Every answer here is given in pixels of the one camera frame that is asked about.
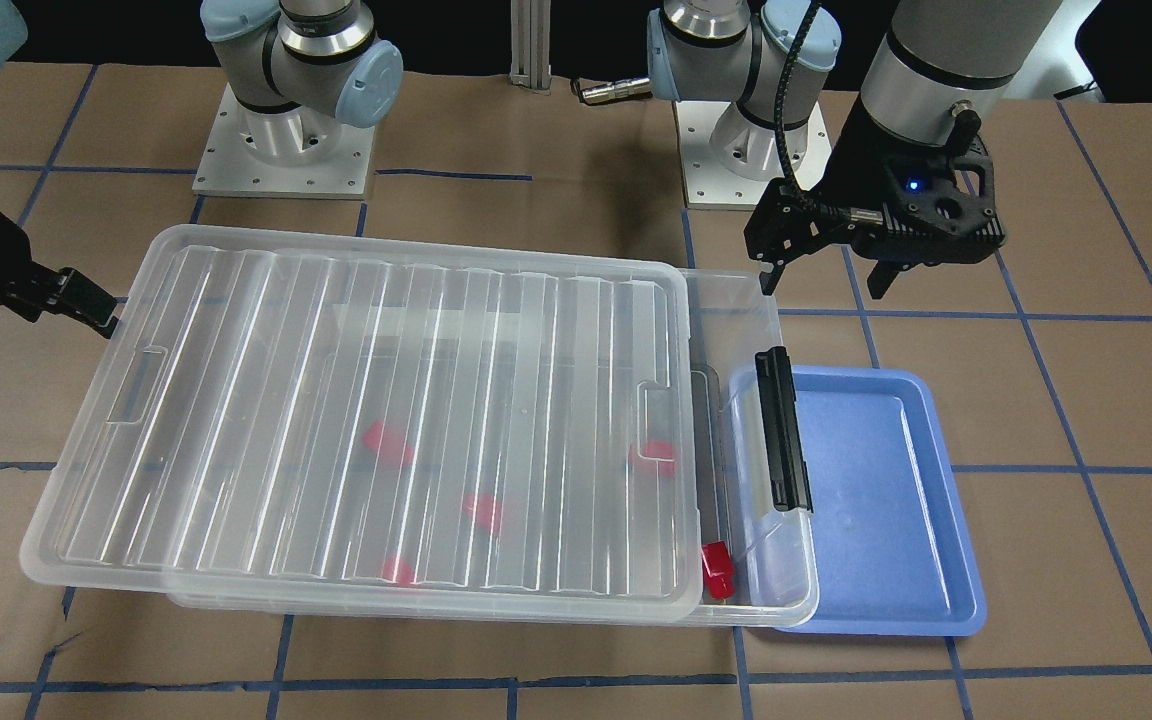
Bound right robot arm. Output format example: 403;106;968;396
0;1;403;338

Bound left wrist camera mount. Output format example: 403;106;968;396
874;132;1007;265

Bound clear plastic box lid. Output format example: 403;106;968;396
18;223;702;626

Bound red block near latch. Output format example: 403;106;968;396
700;539;737;600

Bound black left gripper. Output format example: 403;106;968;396
744;109;947;300

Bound aluminium frame post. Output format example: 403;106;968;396
508;0;552;94

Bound clear plastic storage box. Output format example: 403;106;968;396
164;266;819;626

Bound blue plastic tray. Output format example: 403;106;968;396
728;366;987;637

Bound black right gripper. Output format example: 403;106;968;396
0;213;119;340

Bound red block lower middle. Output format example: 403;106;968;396
378;555;417;588

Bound red block centre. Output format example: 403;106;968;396
361;420;416;468

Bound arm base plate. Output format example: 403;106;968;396
192;86;378;200
673;101;832;211

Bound red block upper middle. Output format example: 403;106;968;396
462;492;507;538

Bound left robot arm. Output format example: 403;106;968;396
646;1;1059;300

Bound black box latch handle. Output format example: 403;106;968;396
755;346;814;511

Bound red block from tray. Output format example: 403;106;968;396
627;439;677;479

